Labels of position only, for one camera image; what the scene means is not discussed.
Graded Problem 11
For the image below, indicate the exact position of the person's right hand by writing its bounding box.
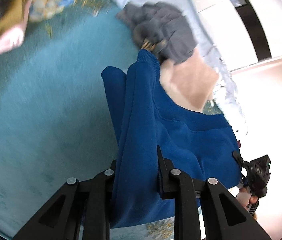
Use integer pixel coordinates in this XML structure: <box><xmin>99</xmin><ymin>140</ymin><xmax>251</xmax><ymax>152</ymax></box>
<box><xmin>236</xmin><ymin>187</ymin><xmax>258</xmax><ymax>211</ymax></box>

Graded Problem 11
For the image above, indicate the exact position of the light blue floral pillow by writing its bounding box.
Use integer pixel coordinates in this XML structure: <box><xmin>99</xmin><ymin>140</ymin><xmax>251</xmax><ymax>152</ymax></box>
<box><xmin>113</xmin><ymin>0</ymin><xmax>249</xmax><ymax>138</ymax></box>

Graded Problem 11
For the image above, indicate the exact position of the beige fuzzy sweater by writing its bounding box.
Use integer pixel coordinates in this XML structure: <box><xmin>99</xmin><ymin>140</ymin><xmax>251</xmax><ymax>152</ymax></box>
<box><xmin>159</xmin><ymin>49</ymin><xmax>219</xmax><ymax>113</ymax></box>

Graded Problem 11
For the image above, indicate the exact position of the teal floral bed blanket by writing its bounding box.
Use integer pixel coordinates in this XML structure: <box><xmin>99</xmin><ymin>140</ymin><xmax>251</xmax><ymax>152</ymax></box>
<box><xmin>0</xmin><ymin>0</ymin><xmax>224</xmax><ymax>240</ymax></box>

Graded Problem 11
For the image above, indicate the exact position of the blue snoopy sweatshirt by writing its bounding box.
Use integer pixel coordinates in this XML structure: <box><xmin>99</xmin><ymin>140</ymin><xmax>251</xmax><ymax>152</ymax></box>
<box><xmin>101</xmin><ymin>50</ymin><xmax>241</xmax><ymax>228</ymax></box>

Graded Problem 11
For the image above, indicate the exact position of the grey crumpled sweatshirt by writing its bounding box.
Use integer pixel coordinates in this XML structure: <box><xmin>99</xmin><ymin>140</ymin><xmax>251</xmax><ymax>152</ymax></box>
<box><xmin>117</xmin><ymin>2</ymin><xmax>197</xmax><ymax>64</ymax></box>

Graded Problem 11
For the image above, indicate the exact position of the pink folded garment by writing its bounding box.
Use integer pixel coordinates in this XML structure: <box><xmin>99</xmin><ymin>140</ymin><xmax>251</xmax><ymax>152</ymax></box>
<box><xmin>0</xmin><ymin>0</ymin><xmax>32</xmax><ymax>54</ymax></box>

